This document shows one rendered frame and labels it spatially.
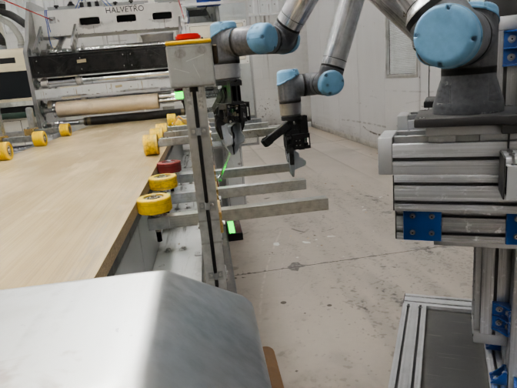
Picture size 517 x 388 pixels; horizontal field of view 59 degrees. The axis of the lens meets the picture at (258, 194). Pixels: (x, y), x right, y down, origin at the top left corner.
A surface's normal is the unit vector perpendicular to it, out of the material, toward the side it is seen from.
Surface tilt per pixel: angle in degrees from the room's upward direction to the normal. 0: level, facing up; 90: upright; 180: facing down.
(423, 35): 96
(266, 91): 90
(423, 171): 90
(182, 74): 90
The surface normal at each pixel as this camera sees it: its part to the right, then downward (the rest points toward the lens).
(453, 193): -0.36, 0.25
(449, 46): -0.52, 0.36
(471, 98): -0.27, -0.04
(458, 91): -0.61, -0.06
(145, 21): 0.11, 0.23
